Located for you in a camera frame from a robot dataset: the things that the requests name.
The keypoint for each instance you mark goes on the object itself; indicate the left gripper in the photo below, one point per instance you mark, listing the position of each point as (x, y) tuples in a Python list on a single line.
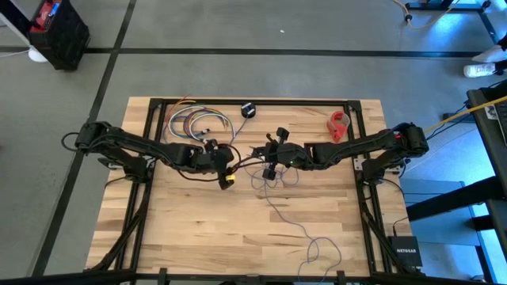
[(222, 160)]

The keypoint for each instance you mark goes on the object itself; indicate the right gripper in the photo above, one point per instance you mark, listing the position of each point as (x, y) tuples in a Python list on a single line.
[(279, 154)]

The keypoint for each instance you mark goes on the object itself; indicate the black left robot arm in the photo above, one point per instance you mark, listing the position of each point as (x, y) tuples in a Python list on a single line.
[(130, 142)]

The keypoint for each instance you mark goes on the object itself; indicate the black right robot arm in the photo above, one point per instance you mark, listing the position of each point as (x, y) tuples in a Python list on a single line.
[(356, 148)]

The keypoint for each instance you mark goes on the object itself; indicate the red tape dispenser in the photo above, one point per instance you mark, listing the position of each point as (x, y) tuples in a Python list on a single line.
[(336, 124)]

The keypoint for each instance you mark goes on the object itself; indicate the black equipment case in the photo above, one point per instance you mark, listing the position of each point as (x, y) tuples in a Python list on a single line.
[(67, 43)]

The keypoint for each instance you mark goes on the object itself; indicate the black diagonal beam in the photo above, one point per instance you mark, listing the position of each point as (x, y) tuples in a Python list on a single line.
[(455, 198)]

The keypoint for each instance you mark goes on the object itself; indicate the white stand foot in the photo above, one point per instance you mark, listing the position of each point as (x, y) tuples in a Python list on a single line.
[(37, 56)]

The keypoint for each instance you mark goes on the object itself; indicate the black desk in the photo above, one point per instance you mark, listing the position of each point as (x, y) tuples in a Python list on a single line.
[(489, 158)]

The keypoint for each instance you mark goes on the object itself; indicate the red device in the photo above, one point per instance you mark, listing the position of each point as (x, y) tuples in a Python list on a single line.
[(43, 16)]

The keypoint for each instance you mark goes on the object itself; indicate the white sticker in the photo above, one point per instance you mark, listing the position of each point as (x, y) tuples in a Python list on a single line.
[(491, 112)]

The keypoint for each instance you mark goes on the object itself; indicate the person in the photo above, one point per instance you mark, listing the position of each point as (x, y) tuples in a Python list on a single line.
[(479, 70)]

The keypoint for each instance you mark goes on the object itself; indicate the black keyboard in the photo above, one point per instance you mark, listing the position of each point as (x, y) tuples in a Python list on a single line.
[(503, 126)]

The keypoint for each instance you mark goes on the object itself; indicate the black aluminium table frame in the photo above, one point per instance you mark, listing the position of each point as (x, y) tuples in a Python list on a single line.
[(253, 102)]

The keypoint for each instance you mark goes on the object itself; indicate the black network switch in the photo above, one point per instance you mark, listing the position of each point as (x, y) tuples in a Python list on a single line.
[(404, 251)]

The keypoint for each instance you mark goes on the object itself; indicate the black desk frame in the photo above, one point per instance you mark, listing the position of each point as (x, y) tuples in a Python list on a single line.
[(443, 5)]

